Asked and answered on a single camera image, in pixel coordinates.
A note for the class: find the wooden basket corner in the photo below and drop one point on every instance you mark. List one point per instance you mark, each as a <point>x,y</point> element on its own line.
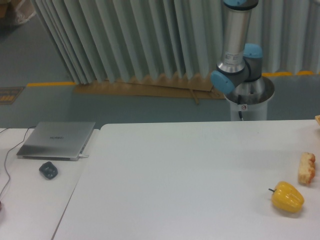
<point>317,118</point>

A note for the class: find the pale green folding curtain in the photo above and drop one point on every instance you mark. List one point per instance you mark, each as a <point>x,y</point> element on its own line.
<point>124,39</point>

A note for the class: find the silver closed laptop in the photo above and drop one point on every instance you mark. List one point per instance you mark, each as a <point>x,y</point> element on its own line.
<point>57,140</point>

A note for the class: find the brown cardboard sheet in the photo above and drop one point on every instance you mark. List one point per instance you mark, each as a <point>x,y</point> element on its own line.
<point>175,87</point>

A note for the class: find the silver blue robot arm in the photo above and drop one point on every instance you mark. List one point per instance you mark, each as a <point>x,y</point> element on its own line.
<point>233,68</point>

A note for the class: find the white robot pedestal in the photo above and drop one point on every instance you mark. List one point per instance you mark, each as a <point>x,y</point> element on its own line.
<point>249,100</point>

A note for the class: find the yellow bell pepper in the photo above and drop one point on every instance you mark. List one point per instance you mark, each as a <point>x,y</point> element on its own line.
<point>286,197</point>

